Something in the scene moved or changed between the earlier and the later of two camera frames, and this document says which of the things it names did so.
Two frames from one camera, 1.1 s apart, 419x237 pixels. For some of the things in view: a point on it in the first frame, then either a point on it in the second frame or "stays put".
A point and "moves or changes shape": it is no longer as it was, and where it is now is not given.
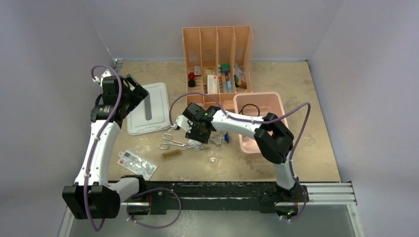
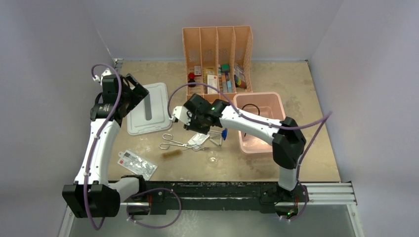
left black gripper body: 132,98 stays put
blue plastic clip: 226,137 moves or changes shape
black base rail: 160,196 stays put
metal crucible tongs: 167,138 stays put
